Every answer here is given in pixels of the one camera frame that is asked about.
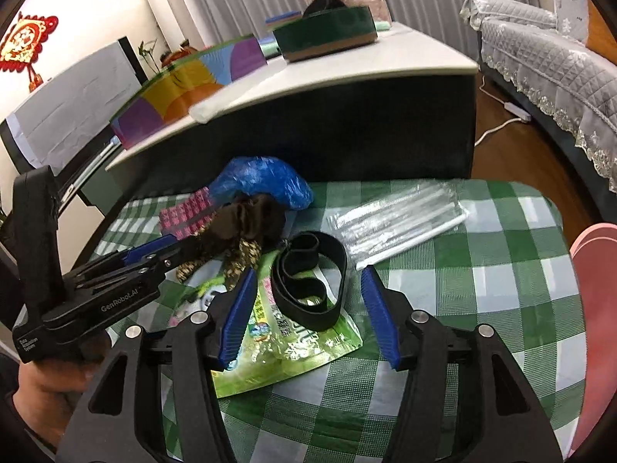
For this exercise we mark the black hat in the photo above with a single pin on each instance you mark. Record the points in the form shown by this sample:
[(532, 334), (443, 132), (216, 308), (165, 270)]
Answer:
[(323, 4)]

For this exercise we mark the iridescent rectangular box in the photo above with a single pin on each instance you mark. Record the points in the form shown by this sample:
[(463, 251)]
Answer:
[(193, 82)]

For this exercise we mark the dark patterned plastic bag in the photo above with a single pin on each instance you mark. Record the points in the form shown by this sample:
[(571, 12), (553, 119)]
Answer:
[(246, 222)]

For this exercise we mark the blue plastic bag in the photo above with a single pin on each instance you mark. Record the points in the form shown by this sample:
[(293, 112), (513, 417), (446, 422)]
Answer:
[(260, 178)]

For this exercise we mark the pink patterned packet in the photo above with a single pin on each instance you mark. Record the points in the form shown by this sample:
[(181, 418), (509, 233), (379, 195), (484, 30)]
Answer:
[(185, 214)]

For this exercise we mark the white top coffee table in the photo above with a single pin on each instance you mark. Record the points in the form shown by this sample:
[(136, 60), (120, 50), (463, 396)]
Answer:
[(376, 120)]

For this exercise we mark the flat screen television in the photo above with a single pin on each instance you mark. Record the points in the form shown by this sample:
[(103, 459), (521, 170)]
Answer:
[(72, 96)]

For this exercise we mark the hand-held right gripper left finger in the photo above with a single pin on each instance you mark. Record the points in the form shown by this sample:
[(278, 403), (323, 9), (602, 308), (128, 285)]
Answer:
[(236, 323)]

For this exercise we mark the clear plastic package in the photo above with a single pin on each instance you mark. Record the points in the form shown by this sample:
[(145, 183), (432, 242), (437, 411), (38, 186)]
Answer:
[(400, 224)]

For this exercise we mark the mint green box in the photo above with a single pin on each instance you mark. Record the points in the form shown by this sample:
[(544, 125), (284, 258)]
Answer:
[(383, 25)]

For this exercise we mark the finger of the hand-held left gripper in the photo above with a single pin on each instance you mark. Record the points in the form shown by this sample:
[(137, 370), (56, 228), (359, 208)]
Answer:
[(149, 247), (159, 265)]

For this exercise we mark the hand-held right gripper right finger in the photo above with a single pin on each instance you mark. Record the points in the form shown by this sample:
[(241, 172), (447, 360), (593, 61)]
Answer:
[(381, 318)]

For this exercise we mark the pink plastic basin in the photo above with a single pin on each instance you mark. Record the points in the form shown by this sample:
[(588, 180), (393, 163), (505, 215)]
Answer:
[(597, 299)]

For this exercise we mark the white standing air conditioner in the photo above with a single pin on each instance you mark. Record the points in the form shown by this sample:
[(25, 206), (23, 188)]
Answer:
[(178, 5)]

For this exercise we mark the dark green round box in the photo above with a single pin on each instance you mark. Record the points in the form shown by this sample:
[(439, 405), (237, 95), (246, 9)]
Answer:
[(328, 29)]

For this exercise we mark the red wall decoration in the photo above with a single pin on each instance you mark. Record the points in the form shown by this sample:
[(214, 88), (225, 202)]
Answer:
[(24, 43)]

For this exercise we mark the green potted plant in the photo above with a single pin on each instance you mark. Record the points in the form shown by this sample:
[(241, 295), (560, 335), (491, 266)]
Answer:
[(150, 55)]

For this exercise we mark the green checked tablecloth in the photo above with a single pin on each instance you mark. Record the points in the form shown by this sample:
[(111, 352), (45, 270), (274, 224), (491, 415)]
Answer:
[(482, 299)]

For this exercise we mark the white power strip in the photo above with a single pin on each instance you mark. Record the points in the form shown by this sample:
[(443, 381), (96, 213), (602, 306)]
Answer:
[(516, 111)]

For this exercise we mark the person's left forearm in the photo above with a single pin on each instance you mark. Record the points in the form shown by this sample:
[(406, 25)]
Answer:
[(19, 431)]

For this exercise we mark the stack of bowls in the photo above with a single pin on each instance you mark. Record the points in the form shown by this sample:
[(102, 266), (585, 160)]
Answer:
[(284, 18)]

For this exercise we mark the grey quilted sofa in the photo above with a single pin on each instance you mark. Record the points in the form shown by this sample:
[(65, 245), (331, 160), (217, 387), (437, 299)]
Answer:
[(554, 72)]

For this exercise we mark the dark television cabinet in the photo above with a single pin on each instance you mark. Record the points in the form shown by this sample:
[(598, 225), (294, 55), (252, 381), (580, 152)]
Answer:
[(103, 188)]

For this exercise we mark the long white rod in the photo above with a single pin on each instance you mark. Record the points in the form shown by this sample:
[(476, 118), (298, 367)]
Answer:
[(91, 164)]

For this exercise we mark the person's left hand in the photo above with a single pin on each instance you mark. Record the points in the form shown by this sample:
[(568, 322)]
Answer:
[(53, 386)]

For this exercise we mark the red brown teapot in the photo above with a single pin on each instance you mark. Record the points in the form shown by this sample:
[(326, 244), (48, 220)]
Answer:
[(176, 55)]

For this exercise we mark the grey patterned cushion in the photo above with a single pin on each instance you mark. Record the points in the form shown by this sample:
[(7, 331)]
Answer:
[(571, 12)]

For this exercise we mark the green snack packet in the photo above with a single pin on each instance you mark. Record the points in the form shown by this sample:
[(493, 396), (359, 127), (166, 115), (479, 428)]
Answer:
[(299, 347)]

